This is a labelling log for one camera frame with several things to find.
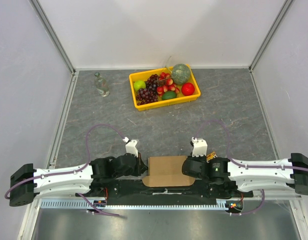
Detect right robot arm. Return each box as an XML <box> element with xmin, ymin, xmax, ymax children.
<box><xmin>182</xmin><ymin>153</ymin><xmax>308</xmax><ymax>199</ymax></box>

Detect yellow plastic tray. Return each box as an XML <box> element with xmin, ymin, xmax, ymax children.
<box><xmin>129</xmin><ymin>64</ymin><xmax>201</xmax><ymax>111</ymax></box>

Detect grey slotted cable duct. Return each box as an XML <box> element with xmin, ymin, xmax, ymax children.
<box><xmin>39</xmin><ymin>198</ymin><xmax>238</xmax><ymax>211</ymax></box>

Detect red strawberry cluster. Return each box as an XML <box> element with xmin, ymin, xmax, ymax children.
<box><xmin>156</xmin><ymin>72</ymin><xmax>180</xmax><ymax>97</ymax></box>

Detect green apple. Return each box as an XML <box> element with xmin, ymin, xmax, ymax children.
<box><xmin>133</xmin><ymin>80</ymin><xmax>146</xmax><ymax>92</ymax></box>

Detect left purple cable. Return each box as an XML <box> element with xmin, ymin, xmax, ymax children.
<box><xmin>4</xmin><ymin>123</ymin><xmax>127</xmax><ymax>218</ymax></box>

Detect brown cardboard box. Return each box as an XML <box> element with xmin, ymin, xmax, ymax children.
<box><xmin>142</xmin><ymin>155</ymin><xmax>195</xmax><ymax>188</ymax></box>

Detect green lime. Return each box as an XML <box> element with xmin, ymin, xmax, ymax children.
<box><xmin>161</xmin><ymin>91</ymin><xmax>177</xmax><ymax>101</ymax></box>

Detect dark purple grape bunch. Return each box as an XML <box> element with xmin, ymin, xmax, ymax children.
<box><xmin>135</xmin><ymin>74</ymin><xmax>159</xmax><ymax>106</ymax></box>

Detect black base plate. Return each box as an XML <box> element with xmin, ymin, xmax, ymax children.
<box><xmin>84</xmin><ymin>179</ymin><xmax>254</xmax><ymax>200</ymax></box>

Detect clear glass bottle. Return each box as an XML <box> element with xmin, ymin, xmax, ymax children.
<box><xmin>94</xmin><ymin>72</ymin><xmax>110</xmax><ymax>97</ymax></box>

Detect red apple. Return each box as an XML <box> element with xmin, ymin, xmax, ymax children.
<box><xmin>181</xmin><ymin>82</ymin><xmax>195</xmax><ymax>96</ymax></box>

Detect yellow candy bag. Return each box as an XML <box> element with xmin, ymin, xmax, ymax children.
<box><xmin>206</xmin><ymin>151</ymin><xmax>218</xmax><ymax>162</ymax></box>

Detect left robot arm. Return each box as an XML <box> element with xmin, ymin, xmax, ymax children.
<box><xmin>5</xmin><ymin>153</ymin><xmax>148</xmax><ymax>207</ymax></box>

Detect green netted melon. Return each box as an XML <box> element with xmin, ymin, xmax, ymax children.
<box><xmin>171</xmin><ymin>63</ymin><xmax>191</xmax><ymax>85</ymax></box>

